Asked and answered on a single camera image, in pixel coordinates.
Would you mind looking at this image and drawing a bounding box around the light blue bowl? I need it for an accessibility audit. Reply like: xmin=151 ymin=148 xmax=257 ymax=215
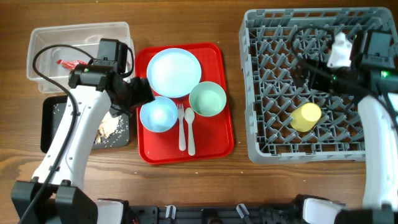
xmin=139 ymin=96 xmax=178 ymax=133

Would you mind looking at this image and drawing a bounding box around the yellow cup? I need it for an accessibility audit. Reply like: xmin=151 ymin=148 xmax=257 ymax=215
xmin=290 ymin=103 xmax=322 ymax=132

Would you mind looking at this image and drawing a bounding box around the light blue plate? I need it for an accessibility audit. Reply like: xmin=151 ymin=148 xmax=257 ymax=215
xmin=146 ymin=48 xmax=202 ymax=98

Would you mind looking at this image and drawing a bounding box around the white plastic fork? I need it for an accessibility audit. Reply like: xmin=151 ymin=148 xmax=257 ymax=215
xmin=177 ymin=104 xmax=186 ymax=151

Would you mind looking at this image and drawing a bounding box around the red snack wrapper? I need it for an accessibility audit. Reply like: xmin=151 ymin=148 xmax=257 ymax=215
xmin=57 ymin=59 xmax=86 ymax=70

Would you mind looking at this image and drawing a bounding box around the white plastic spoon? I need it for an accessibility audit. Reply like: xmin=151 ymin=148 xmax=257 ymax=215
xmin=184 ymin=108 xmax=195 ymax=156

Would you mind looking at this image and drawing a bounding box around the mint green bowl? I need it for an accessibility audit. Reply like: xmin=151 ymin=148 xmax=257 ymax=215
xmin=188 ymin=82 xmax=227 ymax=117

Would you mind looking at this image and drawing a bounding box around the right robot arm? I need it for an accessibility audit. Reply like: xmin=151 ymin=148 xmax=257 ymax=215
xmin=291 ymin=29 xmax=397 ymax=223

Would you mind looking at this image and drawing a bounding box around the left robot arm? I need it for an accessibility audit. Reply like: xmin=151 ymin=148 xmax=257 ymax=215
xmin=11 ymin=39 xmax=155 ymax=223

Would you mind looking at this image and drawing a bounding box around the grey dishwasher rack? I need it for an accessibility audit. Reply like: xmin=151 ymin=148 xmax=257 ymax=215
xmin=239 ymin=7 xmax=396 ymax=164

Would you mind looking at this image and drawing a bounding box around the black food waste tray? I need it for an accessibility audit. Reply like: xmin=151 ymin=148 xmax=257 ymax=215
xmin=40 ymin=95 xmax=130 ymax=153

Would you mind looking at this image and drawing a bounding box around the food scraps and rice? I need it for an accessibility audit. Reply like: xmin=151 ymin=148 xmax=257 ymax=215
xmin=47 ymin=103 xmax=130 ymax=149

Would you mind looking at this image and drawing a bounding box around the clear plastic bin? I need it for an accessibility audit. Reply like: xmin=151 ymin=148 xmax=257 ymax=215
xmin=26 ymin=22 xmax=134 ymax=94

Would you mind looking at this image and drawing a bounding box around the red plastic tray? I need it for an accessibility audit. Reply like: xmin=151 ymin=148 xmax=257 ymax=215
xmin=134 ymin=42 xmax=234 ymax=165

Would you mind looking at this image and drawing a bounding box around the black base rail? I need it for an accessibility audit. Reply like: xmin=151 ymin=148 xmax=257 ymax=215
xmin=93 ymin=195 xmax=343 ymax=224

